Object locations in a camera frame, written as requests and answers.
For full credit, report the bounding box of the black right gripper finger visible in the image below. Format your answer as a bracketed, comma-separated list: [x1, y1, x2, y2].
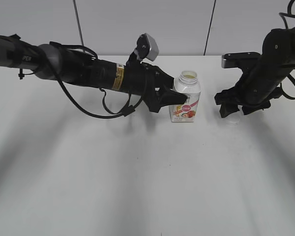
[219, 102, 239, 118]
[241, 106, 263, 115]

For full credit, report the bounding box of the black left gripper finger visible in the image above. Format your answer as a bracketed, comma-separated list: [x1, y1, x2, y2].
[157, 86, 187, 110]
[152, 65, 174, 89]

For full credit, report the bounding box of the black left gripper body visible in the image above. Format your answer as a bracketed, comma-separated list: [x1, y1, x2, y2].
[122, 62, 160, 113]

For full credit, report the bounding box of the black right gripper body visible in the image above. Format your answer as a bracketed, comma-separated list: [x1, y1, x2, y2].
[214, 85, 271, 110]

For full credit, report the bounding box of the white bottle cap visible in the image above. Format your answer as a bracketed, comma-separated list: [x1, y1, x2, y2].
[224, 113, 241, 126]

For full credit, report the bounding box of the white yili yogurt bottle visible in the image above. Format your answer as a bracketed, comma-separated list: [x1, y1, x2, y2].
[169, 70, 201, 122]

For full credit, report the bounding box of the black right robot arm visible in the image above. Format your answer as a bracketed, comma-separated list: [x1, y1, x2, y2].
[214, 27, 295, 118]

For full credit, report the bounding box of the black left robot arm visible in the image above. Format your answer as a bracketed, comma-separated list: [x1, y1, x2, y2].
[0, 33, 187, 113]

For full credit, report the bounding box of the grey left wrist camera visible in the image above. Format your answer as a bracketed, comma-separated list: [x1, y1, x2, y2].
[135, 33, 159, 61]

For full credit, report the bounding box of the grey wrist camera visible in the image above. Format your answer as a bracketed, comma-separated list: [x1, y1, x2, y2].
[135, 33, 159, 61]
[221, 52, 261, 69]

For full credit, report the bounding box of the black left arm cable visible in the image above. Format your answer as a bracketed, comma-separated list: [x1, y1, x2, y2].
[49, 41, 148, 119]

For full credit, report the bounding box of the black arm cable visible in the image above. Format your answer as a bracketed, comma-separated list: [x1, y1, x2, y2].
[49, 41, 148, 119]
[279, 0, 295, 101]

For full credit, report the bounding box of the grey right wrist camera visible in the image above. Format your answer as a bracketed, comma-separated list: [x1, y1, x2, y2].
[221, 52, 261, 69]

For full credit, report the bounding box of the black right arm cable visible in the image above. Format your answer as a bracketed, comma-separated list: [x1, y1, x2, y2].
[279, 0, 295, 101]

